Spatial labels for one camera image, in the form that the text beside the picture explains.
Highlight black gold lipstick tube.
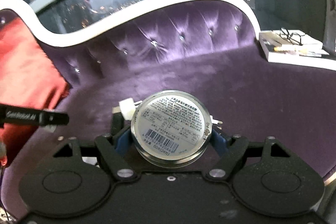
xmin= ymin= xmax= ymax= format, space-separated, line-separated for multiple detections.
xmin=111 ymin=106 xmax=124 ymax=135

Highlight white UK plug adapter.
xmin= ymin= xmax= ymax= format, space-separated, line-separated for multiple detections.
xmin=210 ymin=115 xmax=223 ymax=130

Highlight yellow pencil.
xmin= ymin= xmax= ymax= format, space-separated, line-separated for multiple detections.
xmin=274 ymin=46 xmax=297 ymax=52

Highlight round silver tin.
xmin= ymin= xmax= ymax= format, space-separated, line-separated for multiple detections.
xmin=131 ymin=90 xmax=213 ymax=168

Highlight black eyeglasses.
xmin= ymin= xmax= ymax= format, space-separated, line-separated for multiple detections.
xmin=279 ymin=28 xmax=305 ymax=46

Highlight red satin cushion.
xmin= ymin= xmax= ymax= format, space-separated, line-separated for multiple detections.
xmin=0 ymin=16 xmax=72 ymax=167

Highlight purple tufted velvet sofa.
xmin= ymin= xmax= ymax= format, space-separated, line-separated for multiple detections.
xmin=1 ymin=0 xmax=335 ymax=217

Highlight white three-pin adapter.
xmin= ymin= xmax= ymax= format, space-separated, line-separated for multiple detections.
xmin=118 ymin=98 xmax=142 ymax=121

